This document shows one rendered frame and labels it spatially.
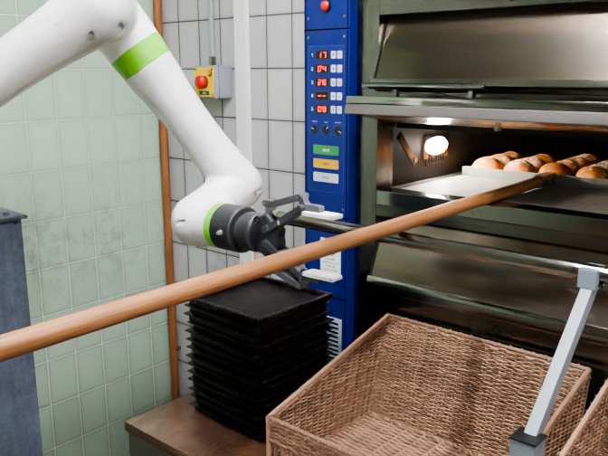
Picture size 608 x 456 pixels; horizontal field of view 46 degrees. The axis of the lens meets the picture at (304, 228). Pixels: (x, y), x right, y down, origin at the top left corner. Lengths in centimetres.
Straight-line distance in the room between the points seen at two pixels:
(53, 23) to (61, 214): 108
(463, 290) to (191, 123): 78
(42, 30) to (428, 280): 108
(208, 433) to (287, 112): 92
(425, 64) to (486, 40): 16
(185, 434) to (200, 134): 81
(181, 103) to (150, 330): 129
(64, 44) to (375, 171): 91
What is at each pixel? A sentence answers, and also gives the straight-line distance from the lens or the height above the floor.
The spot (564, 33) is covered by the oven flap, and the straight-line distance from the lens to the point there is 167.
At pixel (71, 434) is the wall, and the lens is 256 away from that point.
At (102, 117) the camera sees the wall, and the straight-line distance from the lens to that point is 238.
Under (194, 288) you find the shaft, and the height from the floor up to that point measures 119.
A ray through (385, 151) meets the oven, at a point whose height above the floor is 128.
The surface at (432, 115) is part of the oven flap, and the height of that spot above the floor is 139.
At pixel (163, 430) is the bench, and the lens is 195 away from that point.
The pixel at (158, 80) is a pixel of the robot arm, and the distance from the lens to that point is 148.
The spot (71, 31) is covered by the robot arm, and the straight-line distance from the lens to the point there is 134.
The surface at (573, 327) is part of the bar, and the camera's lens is 124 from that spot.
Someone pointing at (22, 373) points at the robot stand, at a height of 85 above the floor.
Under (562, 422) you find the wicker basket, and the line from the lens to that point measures 162.
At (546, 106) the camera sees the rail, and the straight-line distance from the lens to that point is 151.
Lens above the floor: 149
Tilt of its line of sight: 13 degrees down
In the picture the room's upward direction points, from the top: straight up
